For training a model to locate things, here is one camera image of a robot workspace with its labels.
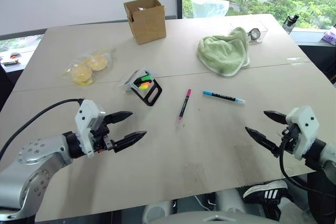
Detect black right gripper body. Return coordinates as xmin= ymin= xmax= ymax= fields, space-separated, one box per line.
xmin=280 ymin=125 xmax=302 ymax=154

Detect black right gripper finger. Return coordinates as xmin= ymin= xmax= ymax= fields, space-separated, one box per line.
xmin=263 ymin=110 xmax=288 ymax=124
xmin=244 ymin=126 xmax=281 ymax=158

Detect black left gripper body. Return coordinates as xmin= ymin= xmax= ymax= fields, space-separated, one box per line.
xmin=90 ymin=115 xmax=117 ymax=154

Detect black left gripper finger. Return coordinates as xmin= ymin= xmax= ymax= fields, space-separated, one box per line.
xmin=106 ymin=111 xmax=134 ymax=126
xmin=113 ymin=130 xmax=148 ymax=154

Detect black holder with highlighters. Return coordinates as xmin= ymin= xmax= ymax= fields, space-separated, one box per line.
xmin=116 ymin=68 xmax=163 ymax=108

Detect blue marker pen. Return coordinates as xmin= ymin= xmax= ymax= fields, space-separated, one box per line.
xmin=202 ymin=90 xmax=246 ymax=105

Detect pink marker pen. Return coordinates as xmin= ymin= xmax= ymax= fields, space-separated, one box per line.
xmin=176 ymin=88 xmax=192 ymax=128

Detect clear plastic box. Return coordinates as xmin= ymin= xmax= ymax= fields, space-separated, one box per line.
xmin=230 ymin=20 xmax=269 ymax=45

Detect brown cardboard box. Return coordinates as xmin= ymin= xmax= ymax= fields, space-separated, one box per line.
xmin=123 ymin=0 xmax=167 ymax=46

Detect black shoe white stripes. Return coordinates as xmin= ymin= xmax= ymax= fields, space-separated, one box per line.
xmin=242 ymin=179 xmax=290 ymax=206

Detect yellow round bun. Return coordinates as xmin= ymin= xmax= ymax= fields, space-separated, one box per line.
xmin=86 ymin=54 xmax=109 ymax=72
xmin=70 ymin=66 xmax=93 ymax=83

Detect clear plastic bun bag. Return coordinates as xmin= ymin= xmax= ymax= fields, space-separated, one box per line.
xmin=59 ymin=47 xmax=117 ymax=87

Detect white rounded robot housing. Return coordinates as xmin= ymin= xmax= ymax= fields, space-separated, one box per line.
xmin=214 ymin=189 xmax=248 ymax=215
xmin=142 ymin=201 xmax=174 ymax=224

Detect green towel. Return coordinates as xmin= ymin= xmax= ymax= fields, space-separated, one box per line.
xmin=197 ymin=26 xmax=251 ymax=78

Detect silver tape roll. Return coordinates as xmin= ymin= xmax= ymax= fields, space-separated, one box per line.
xmin=248 ymin=27 xmax=261 ymax=41

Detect black capped water bottle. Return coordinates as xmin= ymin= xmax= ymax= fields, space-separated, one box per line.
xmin=282 ymin=14 xmax=300 ymax=35

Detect grey robot torso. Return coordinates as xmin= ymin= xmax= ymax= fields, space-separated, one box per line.
xmin=149 ymin=210 xmax=266 ymax=224

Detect purple packet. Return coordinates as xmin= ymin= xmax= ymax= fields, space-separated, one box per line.
xmin=322 ymin=27 xmax=336 ymax=45

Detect small items on windowsill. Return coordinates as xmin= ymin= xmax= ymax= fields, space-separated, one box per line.
xmin=1 ymin=51 xmax=21 ymax=67

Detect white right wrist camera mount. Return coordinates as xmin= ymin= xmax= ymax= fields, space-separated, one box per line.
xmin=285 ymin=105 xmax=320 ymax=161

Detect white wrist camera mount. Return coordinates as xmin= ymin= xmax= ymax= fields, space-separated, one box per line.
xmin=285 ymin=105 xmax=320 ymax=161
xmin=74 ymin=99 xmax=107 ymax=158

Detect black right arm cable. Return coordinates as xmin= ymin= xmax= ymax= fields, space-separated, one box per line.
xmin=278 ymin=129 xmax=316 ymax=194

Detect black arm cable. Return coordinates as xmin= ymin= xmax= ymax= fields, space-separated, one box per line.
xmin=0 ymin=98 xmax=85 ymax=161
xmin=278 ymin=129 xmax=316 ymax=194

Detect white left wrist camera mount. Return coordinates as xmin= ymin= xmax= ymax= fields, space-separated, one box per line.
xmin=74 ymin=99 xmax=107 ymax=158

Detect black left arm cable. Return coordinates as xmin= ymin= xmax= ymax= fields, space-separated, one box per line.
xmin=0 ymin=98 xmax=85 ymax=161

